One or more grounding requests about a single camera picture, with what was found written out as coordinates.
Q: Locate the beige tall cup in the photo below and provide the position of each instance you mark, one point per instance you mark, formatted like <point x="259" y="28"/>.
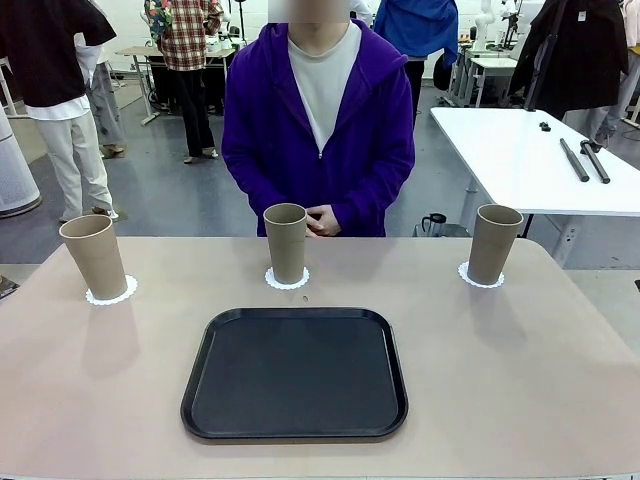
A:
<point x="286" y="250"/>
<point x="492" y="250"/>
<point x="97" y="260"/>

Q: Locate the white scalloped paper coaster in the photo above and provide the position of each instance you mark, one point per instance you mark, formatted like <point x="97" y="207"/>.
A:
<point x="131" y="289"/>
<point x="305" y="280"/>
<point x="501" y="281"/>

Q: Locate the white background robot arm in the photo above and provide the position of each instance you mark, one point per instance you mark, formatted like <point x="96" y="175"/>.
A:
<point x="482" y="25"/>

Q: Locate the person's right forearm purple sleeve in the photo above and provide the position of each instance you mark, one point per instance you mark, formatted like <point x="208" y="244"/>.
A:
<point x="260" y="180"/>

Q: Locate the person's left forearm purple sleeve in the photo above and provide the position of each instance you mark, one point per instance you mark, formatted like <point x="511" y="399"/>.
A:
<point x="380" y="180"/>

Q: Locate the person's right hand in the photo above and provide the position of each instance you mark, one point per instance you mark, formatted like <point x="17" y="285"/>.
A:
<point x="312" y="217"/>

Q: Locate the person's left hand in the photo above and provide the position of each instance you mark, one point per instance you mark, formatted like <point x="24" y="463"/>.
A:
<point x="330" y="220"/>

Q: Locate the white cylindrical appliance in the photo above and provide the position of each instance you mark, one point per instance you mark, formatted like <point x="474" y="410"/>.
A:
<point x="15" y="175"/>

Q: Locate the black rod with clamp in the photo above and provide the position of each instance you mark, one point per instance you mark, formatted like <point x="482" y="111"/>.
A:
<point x="596" y="162"/>

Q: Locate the plain black rod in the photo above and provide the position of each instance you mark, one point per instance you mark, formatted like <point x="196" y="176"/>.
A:
<point x="575" y="160"/>

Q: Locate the white side table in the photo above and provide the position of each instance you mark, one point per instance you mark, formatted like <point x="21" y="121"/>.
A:
<point x="510" y="160"/>

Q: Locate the small black clip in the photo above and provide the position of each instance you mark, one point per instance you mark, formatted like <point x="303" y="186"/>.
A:
<point x="545" y="126"/>

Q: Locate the person in grey trousers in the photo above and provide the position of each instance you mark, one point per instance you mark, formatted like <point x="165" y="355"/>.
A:
<point x="105" y="105"/>

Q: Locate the black lidded jug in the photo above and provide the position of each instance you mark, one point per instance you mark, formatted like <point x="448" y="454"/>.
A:
<point x="437" y="225"/>

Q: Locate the person in black shirt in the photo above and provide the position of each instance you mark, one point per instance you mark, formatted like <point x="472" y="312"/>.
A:
<point x="45" y="60"/>

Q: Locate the person in black coat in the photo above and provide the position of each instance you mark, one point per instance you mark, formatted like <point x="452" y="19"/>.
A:
<point x="575" y="60"/>

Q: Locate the white background desk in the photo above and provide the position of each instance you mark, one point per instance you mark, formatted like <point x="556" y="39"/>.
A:
<point x="487" y="65"/>

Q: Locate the wood top background table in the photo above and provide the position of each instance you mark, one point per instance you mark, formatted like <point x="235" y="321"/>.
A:
<point x="142" y="52"/>

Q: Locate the black plastic serving tray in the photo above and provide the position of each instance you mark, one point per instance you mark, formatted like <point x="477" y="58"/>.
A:
<point x="300" y="375"/>

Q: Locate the person in plaid shirt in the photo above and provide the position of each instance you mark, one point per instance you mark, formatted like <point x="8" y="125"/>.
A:
<point x="187" y="40"/>

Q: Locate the person in purple hoodie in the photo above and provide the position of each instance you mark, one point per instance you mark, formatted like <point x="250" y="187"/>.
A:
<point x="270" y="125"/>

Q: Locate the person in blue jacket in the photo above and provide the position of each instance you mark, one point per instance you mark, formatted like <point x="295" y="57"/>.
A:
<point x="425" y="30"/>

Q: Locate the person in white top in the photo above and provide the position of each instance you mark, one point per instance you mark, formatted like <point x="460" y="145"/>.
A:
<point x="361" y="12"/>

